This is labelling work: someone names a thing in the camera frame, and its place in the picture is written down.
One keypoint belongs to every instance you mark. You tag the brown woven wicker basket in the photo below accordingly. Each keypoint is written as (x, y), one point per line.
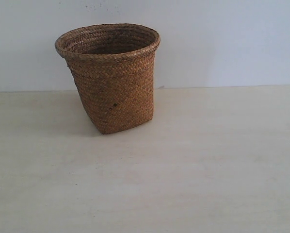
(113, 67)

